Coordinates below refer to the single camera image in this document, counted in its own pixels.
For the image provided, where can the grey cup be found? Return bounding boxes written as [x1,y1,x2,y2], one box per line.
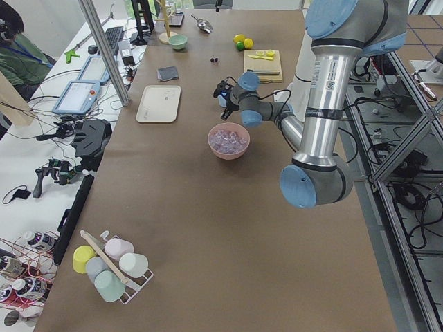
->
[86,256,108,283]

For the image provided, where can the clear ice cubes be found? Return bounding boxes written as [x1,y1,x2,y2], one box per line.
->
[209,129,248,154]

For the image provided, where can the light blue cup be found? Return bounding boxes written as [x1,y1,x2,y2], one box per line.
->
[217,93,228,108]

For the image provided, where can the cream rabbit tray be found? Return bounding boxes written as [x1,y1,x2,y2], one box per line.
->
[136,85,181,124]

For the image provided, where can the teach pendant tablet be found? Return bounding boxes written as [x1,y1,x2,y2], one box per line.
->
[77,55,110,85]
[52,80,100,116]

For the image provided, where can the white cup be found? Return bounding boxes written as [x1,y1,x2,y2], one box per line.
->
[118,252,149,278]

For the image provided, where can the yellow cup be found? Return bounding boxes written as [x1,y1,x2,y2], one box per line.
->
[72,245,96,274]

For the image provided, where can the green bowl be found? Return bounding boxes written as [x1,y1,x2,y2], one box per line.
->
[168,35,188,50]

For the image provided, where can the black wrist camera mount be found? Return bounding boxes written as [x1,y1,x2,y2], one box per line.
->
[213,76,237,98]

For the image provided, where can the pink bowl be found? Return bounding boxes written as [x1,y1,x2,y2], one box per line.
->
[207,122,251,160]

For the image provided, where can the metal ice scoop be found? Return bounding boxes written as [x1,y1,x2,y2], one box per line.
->
[191,15,213,34]

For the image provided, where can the mint green cup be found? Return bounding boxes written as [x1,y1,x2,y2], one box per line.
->
[94,270,125,302]

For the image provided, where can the aluminium frame post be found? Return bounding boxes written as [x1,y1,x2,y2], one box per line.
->
[78,0,129,107]

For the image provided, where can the pink cup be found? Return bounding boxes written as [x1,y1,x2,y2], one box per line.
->
[105,238,134,261]

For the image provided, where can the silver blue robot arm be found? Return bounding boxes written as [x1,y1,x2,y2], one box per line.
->
[214,1,408,208]

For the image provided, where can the wooden mug tree stand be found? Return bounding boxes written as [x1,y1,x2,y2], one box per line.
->
[156,0,177,44]

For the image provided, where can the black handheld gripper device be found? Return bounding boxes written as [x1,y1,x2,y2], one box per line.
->
[32,158,84,198]

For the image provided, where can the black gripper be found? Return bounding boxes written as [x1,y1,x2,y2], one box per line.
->
[221,97,239,120]

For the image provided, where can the black keyboard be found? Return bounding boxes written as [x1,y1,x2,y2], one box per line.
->
[105,26,124,55]

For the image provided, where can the wooden cutting board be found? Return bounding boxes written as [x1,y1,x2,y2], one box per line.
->
[244,50,283,83]

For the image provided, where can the grey folded cloth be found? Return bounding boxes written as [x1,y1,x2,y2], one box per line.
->
[157,66,179,82]

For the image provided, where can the white wire cup rack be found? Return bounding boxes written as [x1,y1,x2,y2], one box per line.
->
[80,230,154,304]

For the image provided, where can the person in green jacket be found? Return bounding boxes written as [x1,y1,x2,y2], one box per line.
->
[1,1,56,100]

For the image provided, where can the green lime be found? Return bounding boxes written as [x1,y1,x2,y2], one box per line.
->
[236,41,245,51]

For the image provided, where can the yellow plastic knife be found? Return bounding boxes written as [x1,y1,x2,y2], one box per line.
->
[247,55,274,61]

